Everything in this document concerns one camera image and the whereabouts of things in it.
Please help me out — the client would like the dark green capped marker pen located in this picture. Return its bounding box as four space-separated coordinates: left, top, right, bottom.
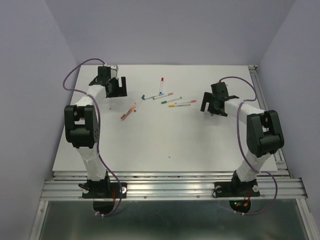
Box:
134 94 145 112

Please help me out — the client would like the brown capped marker pen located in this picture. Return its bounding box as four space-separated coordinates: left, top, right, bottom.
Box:
120 107 133 121

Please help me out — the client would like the red capped marker pen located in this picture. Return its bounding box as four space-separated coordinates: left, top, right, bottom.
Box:
159 77 164 94

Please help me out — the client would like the grey capped marker pen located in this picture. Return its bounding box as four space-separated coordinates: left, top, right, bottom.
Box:
108 98 113 110

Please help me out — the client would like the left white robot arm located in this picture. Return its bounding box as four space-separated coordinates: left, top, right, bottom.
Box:
64 65 127 199

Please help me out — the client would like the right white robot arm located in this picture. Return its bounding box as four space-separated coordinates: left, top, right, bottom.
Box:
200 82 285 198

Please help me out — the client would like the pink capped marker pen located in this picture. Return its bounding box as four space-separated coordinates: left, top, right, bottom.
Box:
175 99 197 105

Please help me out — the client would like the peach capped marker pen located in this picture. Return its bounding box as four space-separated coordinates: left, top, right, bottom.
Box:
153 92 174 100

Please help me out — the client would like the yellow capped marker pen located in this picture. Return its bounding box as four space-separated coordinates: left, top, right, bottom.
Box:
168 103 191 108

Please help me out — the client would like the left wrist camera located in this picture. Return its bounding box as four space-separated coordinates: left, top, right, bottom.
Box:
110 65 119 76

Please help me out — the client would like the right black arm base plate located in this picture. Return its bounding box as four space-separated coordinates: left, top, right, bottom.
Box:
212 181 261 198

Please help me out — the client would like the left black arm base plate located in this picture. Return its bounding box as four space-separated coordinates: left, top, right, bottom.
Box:
78 182 128 199

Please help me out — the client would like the aluminium right side rail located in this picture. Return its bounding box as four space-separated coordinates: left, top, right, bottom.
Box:
248 65 292 178

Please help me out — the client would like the aluminium front rail frame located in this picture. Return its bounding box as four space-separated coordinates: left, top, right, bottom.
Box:
29 169 320 240

